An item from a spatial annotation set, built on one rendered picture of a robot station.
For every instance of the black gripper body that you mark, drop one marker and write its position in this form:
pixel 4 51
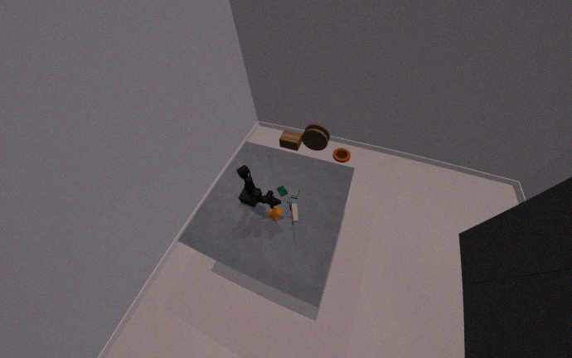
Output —
pixel 267 199

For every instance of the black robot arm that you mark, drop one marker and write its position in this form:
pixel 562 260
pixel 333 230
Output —
pixel 249 185

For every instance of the orange square patch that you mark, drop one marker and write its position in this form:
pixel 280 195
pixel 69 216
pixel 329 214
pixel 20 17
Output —
pixel 274 213

